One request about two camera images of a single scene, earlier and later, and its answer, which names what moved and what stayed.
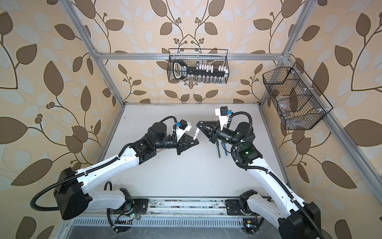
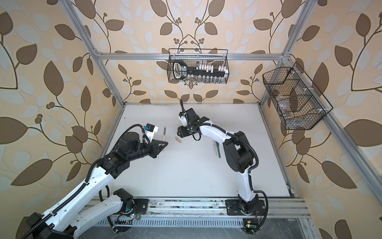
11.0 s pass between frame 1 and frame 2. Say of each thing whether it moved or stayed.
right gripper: moved
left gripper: moved
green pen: stayed
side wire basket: stayed
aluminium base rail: stayed
